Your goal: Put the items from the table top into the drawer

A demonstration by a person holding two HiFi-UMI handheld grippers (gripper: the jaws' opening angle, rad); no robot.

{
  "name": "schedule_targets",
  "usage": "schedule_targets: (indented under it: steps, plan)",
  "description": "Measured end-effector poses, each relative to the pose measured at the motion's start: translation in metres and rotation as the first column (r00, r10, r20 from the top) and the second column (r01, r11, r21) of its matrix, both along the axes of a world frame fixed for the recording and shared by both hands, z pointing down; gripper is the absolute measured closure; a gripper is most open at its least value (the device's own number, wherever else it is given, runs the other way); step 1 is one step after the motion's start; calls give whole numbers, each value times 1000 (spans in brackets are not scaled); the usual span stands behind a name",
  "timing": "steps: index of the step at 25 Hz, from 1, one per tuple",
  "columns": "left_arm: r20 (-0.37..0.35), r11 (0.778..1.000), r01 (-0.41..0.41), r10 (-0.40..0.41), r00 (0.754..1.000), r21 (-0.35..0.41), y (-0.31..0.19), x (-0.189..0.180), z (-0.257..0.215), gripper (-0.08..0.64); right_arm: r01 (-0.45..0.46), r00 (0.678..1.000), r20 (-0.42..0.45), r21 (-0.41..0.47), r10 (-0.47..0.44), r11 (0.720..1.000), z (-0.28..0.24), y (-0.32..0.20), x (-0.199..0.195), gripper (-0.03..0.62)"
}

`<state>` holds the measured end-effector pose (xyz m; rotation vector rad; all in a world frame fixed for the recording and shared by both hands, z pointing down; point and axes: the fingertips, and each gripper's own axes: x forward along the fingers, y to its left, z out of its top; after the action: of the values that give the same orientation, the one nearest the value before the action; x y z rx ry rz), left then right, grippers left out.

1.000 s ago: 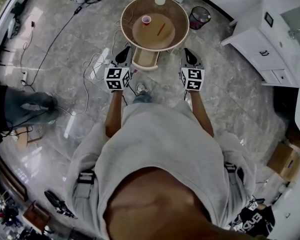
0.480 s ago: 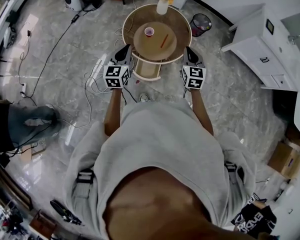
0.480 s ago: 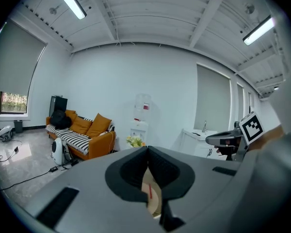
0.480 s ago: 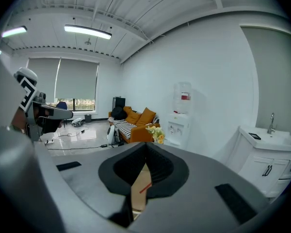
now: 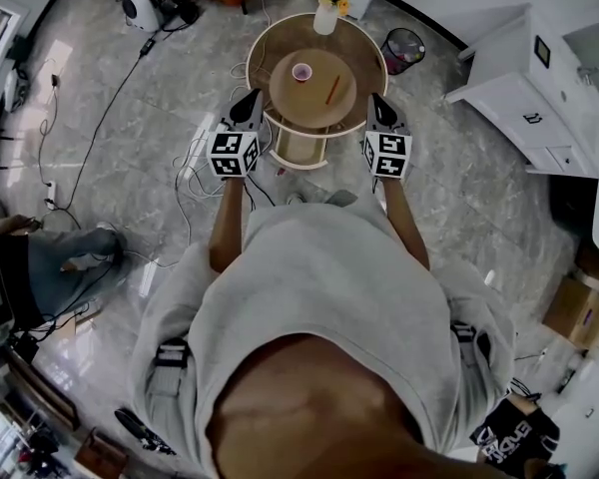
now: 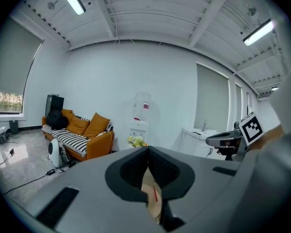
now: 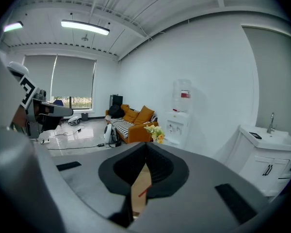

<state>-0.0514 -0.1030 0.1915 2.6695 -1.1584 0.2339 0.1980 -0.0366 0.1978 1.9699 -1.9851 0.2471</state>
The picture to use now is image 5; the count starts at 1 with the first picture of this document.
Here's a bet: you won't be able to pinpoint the round beige side table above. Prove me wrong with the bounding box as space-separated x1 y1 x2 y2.
244 11 389 143

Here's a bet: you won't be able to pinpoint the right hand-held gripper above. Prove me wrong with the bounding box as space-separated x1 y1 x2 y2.
362 93 413 182

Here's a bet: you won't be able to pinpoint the person's face and neck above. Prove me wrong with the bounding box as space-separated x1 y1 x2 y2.
204 334 485 479

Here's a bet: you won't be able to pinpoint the right hand-held gripper black cable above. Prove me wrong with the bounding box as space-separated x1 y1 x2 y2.
371 177 388 214

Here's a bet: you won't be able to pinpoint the person's left forearm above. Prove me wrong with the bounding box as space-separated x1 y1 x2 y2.
208 177 246 273

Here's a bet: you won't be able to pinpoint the white cable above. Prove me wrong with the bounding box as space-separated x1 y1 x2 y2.
172 60 281 268

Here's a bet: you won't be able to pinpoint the black tripod with cables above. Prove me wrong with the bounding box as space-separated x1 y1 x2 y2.
113 406 177 457

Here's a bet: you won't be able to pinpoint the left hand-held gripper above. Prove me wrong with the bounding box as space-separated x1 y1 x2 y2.
207 89 265 180

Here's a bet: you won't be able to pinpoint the small black framed panel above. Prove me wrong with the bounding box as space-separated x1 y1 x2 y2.
533 35 552 67

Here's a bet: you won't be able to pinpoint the cardboard box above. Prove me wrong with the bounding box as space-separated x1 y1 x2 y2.
542 276 599 348

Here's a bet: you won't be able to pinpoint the person's right forearm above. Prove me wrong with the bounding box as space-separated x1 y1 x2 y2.
381 177 430 271

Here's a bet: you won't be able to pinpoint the black printed bag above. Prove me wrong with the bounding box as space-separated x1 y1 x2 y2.
468 396 563 479

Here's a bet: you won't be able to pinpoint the left hand-held gripper black cable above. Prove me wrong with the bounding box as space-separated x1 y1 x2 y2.
242 172 277 210

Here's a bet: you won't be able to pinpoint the black mesh wastebasket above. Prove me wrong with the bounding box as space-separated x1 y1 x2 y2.
379 27 426 76

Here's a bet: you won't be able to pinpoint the black cable with power adapter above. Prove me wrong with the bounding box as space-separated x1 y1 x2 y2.
37 37 157 219

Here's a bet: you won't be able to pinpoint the grey shoulder strap with buckle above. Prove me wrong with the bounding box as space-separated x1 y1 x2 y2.
152 336 191 413
448 319 483 363

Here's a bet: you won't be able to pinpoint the white rounded appliance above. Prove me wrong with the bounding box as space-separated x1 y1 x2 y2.
121 0 166 33

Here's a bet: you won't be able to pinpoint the white cabinet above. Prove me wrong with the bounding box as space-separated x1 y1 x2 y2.
444 2 599 179

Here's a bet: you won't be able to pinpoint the white floor device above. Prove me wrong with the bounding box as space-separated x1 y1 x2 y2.
2 65 31 113

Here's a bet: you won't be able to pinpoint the person's blue jeans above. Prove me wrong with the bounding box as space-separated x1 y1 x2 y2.
323 190 359 208

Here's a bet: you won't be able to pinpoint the hand-held gripper black cable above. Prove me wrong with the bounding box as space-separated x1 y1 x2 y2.
242 172 277 210
371 177 388 214

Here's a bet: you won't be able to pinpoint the person's grey shirt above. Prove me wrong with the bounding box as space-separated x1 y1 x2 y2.
129 202 518 479

